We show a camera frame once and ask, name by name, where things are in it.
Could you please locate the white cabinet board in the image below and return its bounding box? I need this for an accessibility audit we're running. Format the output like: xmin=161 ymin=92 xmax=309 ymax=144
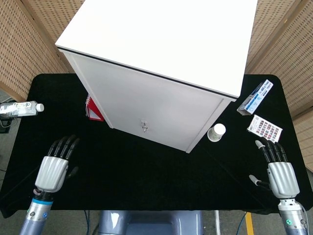
xmin=54 ymin=0 xmax=259 ymax=154

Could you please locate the small patterned card box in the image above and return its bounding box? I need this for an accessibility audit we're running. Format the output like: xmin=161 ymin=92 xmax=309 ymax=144
xmin=247 ymin=114 xmax=285 ymax=142

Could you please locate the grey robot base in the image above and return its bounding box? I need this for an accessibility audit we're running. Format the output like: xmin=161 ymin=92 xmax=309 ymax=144
xmin=97 ymin=210 xmax=204 ymax=235

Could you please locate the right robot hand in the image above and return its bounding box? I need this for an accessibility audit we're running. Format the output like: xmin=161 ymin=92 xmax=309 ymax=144
xmin=248 ymin=140 xmax=301 ymax=199

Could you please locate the red spiral notepad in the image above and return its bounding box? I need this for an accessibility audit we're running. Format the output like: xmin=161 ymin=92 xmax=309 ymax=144
xmin=85 ymin=94 xmax=107 ymax=122

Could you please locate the clear plastic water bottle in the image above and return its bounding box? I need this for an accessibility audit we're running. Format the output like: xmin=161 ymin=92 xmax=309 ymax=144
xmin=0 ymin=100 xmax=45 ymax=118

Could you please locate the woven rattan folding screen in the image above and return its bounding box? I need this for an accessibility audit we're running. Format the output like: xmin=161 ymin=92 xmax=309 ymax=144
xmin=0 ymin=0 xmax=313 ymax=172

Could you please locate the blue cable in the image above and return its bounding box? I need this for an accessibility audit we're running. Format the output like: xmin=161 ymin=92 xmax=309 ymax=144
xmin=237 ymin=211 xmax=248 ymax=235
xmin=84 ymin=210 xmax=90 ymax=235

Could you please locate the white paper cup leaf print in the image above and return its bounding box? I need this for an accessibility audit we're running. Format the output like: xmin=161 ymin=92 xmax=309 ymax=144
xmin=207 ymin=123 xmax=226 ymax=142

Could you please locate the blue white carton box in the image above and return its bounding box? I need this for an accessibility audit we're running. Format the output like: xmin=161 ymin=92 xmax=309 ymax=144
xmin=236 ymin=79 xmax=273 ymax=116

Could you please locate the black velvet table cloth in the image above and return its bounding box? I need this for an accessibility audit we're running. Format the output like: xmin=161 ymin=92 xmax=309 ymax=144
xmin=0 ymin=73 xmax=313 ymax=219

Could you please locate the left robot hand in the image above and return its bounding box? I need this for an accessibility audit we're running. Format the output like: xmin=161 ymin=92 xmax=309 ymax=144
xmin=34 ymin=134 xmax=81 ymax=193

